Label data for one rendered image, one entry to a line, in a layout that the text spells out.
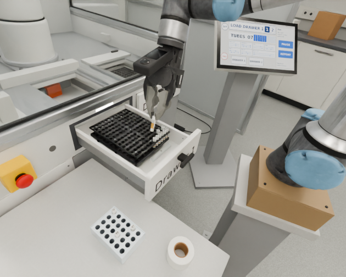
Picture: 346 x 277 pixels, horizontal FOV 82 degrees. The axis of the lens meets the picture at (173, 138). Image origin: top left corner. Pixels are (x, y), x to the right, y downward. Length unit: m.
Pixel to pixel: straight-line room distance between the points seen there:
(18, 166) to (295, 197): 0.79
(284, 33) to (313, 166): 1.10
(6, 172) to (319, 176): 0.75
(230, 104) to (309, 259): 1.16
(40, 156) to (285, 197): 0.76
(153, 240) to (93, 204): 0.22
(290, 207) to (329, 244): 1.22
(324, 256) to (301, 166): 1.37
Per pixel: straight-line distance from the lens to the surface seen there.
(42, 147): 0.72
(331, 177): 0.57
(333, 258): 1.91
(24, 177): 0.66
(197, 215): 1.60
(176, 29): 0.56
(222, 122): 1.59
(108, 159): 0.68
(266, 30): 1.47
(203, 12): 0.54
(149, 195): 0.60
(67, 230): 0.68
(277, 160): 0.75
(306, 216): 0.79
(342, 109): 0.52
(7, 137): 0.66
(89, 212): 0.70
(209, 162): 1.87
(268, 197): 0.73
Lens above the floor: 1.35
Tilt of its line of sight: 39 degrees down
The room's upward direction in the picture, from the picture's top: 9 degrees clockwise
